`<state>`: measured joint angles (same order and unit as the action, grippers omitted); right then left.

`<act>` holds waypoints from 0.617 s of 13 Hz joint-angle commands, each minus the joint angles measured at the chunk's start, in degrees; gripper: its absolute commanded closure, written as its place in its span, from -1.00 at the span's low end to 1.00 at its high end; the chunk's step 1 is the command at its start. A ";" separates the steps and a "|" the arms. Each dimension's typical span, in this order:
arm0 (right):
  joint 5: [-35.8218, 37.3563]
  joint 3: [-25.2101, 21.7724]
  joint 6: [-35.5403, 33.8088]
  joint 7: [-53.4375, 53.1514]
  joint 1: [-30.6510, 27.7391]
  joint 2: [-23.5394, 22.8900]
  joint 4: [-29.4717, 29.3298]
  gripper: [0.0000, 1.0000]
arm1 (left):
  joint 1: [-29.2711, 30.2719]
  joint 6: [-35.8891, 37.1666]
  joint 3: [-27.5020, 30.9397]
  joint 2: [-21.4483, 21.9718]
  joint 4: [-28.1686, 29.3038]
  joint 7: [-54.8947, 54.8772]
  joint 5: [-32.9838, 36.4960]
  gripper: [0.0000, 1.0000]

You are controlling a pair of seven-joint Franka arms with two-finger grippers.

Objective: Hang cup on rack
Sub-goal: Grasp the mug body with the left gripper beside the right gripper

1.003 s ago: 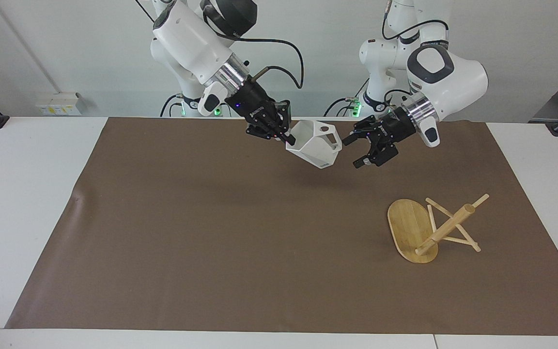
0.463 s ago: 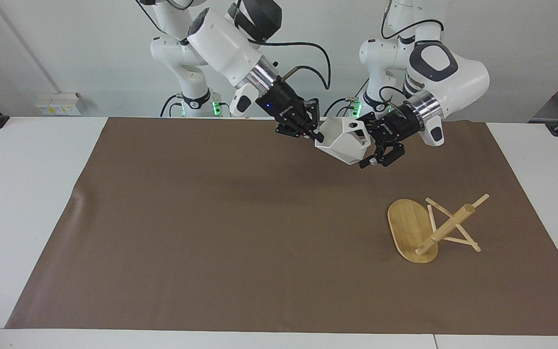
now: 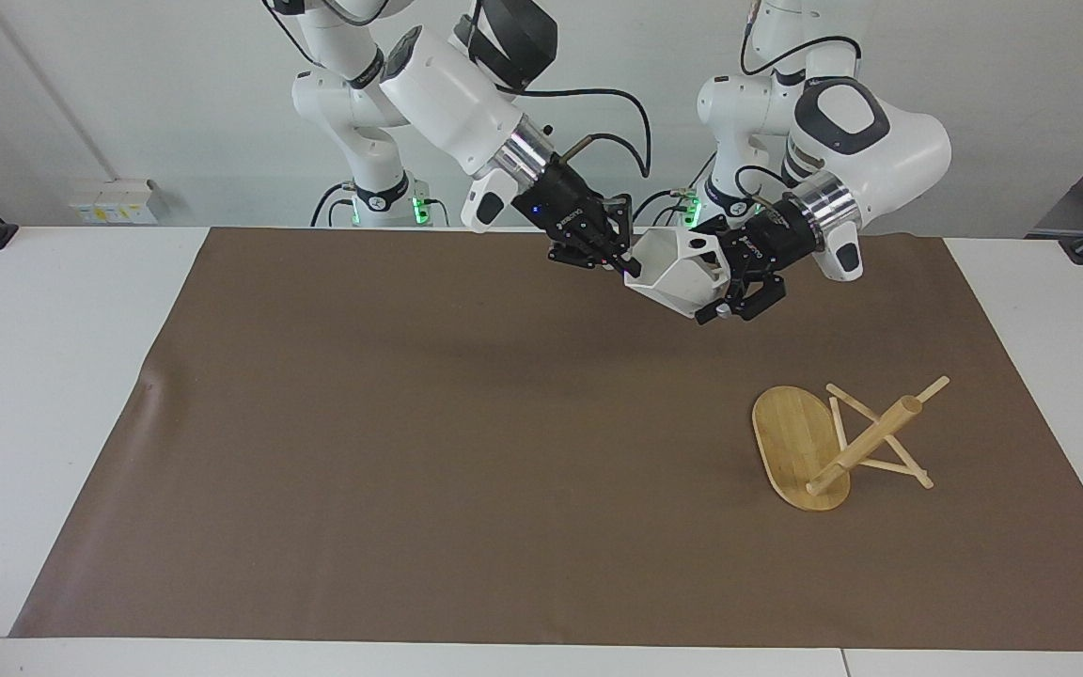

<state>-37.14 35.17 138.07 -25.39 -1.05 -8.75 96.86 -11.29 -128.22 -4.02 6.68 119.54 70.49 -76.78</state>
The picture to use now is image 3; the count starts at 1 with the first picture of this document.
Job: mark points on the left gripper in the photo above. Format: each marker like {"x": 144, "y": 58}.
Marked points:
{"x": 772, "y": 243}

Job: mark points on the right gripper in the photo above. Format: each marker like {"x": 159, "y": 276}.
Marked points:
{"x": 565, "y": 209}

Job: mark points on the white faceted cup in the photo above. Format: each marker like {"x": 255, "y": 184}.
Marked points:
{"x": 678, "y": 273}

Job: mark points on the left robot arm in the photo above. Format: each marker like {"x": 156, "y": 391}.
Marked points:
{"x": 899, "y": 141}

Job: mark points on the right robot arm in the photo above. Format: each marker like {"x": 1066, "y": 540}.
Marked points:
{"x": 438, "y": 89}

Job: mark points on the wooden cup rack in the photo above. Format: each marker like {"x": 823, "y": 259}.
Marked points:
{"x": 795, "y": 442}

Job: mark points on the white wall socket box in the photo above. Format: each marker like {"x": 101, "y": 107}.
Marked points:
{"x": 114, "y": 202}

